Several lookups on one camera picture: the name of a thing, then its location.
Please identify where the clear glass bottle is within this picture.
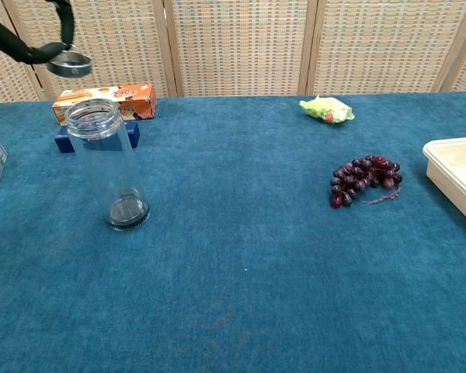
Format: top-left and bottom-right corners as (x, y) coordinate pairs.
(64, 98), (151, 233)

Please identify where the dark blue box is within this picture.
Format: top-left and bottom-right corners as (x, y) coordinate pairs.
(54, 120), (141, 155)

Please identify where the blue carpet table cover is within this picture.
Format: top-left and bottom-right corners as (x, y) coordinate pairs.
(0, 91), (466, 373)

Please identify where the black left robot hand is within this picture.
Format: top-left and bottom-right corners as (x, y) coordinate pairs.
(0, 0), (76, 65)

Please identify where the cream plastic container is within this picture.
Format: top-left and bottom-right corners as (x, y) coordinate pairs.
(422, 136), (466, 229)

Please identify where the green snack packet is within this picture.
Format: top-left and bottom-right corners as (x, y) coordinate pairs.
(298, 95), (356, 125)

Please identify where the woven folding screen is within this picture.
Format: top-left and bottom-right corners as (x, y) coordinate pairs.
(0, 0), (466, 105)

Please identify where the bunch of purple grapes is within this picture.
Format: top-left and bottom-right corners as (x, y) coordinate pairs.
(329, 154), (404, 209)

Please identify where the orange cardboard box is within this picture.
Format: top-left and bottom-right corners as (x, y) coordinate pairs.
(51, 82), (159, 126)

